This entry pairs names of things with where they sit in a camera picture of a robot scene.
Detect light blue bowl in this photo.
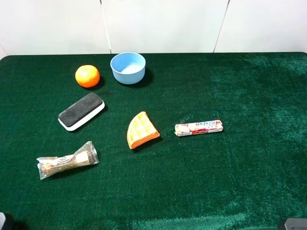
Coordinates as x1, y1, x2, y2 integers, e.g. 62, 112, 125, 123
110, 52, 146, 85

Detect orange waffle wedge toy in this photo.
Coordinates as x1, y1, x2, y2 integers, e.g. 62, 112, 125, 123
127, 111, 160, 150

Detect clear wrapped snack pack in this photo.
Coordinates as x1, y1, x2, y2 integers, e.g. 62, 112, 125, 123
36, 141, 99, 180

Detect black and white eraser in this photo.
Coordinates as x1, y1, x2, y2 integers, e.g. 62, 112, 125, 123
58, 92, 105, 131

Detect grey robot base right corner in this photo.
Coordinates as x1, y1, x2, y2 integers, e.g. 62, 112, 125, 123
278, 218, 307, 230

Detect Hi-Chew candy pack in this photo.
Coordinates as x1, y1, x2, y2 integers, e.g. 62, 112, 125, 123
175, 120, 224, 137

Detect orange mandarin fruit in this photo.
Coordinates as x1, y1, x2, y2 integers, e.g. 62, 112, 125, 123
75, 65, 100, 88

